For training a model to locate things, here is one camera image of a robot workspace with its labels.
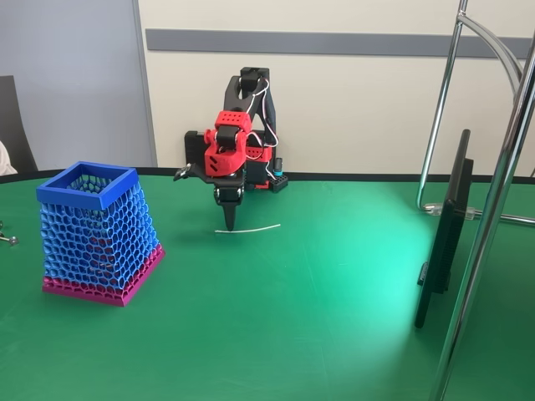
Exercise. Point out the black teal clamp knob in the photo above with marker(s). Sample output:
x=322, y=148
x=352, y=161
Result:
x=278, y=167

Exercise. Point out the white thin stick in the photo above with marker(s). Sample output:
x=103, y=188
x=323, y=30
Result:
x=255, y=229

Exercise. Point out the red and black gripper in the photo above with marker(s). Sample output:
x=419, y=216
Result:
x=227, y=195

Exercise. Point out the chrome tube stand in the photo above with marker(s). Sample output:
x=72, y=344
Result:
x=480, y=267

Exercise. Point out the black gripper camera bracket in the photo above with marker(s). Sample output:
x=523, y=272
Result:
x=200, y=175

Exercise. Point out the black perforated arm base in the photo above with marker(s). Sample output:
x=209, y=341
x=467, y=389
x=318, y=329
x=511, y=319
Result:
x=279, y=184

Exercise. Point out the blue and pink lattice basket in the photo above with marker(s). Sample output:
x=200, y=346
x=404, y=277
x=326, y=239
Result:
x=69, y=195

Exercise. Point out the black monitor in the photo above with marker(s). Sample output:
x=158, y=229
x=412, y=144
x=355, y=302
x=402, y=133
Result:
x=445, y=242

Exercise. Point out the clear plastic clamp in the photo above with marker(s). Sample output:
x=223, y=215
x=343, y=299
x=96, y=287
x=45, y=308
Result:
x=432, y=207

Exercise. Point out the green table cloth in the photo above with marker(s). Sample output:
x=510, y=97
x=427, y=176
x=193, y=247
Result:
x=267, y=317

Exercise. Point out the white clothing of person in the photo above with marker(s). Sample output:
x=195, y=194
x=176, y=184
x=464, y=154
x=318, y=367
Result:
x=5, y=163

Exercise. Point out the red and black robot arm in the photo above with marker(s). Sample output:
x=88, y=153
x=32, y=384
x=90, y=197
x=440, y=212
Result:
x=234, y=94

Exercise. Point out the grey wall rail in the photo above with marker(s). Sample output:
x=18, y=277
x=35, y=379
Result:
x=334, y=43

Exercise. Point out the black case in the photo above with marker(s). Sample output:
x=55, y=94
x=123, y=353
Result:
x=194, y=148

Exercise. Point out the dark chair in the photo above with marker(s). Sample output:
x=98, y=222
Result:
x=14, y=121

